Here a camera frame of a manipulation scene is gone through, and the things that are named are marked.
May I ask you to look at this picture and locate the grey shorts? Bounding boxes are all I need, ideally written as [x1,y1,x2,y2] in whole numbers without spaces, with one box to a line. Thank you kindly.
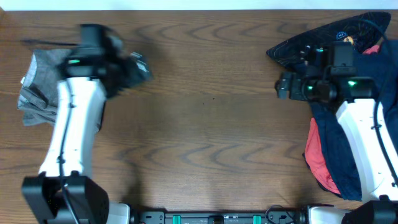
[17,49,71,126]

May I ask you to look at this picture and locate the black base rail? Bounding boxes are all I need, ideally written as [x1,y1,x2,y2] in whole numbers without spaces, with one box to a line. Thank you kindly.
[130,205,310,224]

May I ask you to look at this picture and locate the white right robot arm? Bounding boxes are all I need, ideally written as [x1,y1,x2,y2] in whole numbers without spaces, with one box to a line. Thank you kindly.
[275,42,397,223]

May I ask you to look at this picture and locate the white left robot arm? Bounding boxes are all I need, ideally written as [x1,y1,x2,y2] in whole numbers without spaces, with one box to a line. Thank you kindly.
[21,24,152,223]

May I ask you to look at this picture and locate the black patterned shorts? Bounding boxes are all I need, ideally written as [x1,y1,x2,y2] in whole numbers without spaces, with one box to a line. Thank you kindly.
[266,11,391,68]

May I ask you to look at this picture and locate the red garment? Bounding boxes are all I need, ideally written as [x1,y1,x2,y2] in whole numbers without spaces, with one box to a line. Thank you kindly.
[303,44,381,195]

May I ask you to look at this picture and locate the navy blue garment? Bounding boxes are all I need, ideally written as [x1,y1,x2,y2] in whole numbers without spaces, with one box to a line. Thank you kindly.
[304,44,392,201]

